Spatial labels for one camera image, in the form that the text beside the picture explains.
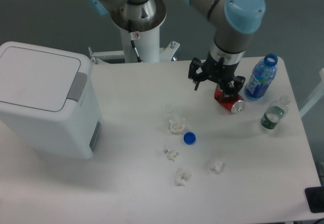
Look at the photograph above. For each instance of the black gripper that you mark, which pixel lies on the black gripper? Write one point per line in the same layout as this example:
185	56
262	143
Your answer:
218	72

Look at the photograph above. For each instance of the white trash can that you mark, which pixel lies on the white trash can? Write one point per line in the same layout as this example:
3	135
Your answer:
48	99

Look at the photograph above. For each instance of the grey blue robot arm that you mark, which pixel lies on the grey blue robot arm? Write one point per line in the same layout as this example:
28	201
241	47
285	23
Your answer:
235	22

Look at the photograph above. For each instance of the crushed red soda can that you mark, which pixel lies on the crushed red soda can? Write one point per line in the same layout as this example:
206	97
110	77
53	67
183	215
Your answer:
233	104

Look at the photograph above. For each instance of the crumpled white tissue top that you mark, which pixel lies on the crumpled white tissue top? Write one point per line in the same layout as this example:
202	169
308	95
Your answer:
177	126

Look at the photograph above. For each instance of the crumpled white tissue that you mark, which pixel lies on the crumpled white tissue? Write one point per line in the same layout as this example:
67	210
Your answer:
170	153
182	175
177	126
216	166

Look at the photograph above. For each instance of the blue plastic drink bottle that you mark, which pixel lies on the blue plastic drink bottle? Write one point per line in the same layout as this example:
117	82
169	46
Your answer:
262	75

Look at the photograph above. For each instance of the blue bottle cap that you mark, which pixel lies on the blue bottle cap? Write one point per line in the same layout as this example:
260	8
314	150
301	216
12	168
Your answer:
189	138

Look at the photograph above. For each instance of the clear green label bottle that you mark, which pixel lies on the clear green label bottle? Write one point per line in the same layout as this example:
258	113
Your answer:
275	112

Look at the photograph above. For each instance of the crumpled white tissue right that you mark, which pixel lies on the crumpled white tissue right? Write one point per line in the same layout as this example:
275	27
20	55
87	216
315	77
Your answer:
216	166

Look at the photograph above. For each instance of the crumpled white tissue left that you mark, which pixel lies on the crumpled white tissue left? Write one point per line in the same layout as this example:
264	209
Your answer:
170	153

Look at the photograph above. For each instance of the crumpled white tissue bottom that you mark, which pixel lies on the crumpled white tissue bottom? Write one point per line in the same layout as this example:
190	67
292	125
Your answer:
182	175

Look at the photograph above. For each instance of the black device at edge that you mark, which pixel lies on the black device at edge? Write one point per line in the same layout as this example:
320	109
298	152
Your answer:
314	196

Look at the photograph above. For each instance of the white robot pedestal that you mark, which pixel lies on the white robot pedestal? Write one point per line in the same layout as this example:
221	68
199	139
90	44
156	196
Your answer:
139	47

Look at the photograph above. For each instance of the white frame at right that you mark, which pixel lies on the white frame at right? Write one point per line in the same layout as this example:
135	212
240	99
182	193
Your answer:
313	97

